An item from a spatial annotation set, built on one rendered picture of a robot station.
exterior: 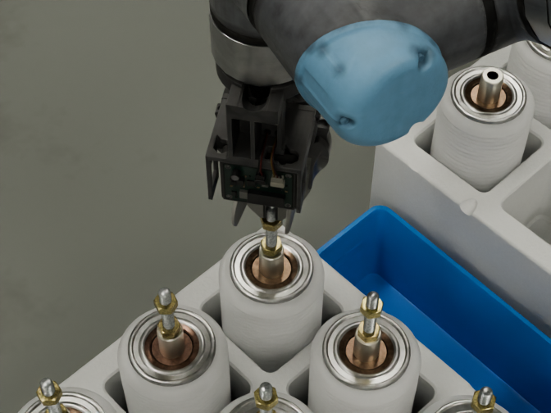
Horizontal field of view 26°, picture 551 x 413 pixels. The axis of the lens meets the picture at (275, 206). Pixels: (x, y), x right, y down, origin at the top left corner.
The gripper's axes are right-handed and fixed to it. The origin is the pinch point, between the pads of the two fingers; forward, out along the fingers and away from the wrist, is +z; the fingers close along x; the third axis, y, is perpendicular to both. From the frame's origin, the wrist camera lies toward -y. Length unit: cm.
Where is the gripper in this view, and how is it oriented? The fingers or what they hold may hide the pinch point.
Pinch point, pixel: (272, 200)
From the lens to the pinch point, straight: 100.2
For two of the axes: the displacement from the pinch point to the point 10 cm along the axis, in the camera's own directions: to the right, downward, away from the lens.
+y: -1.9, 7.9, -5.8
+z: 0.0, 5.9, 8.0
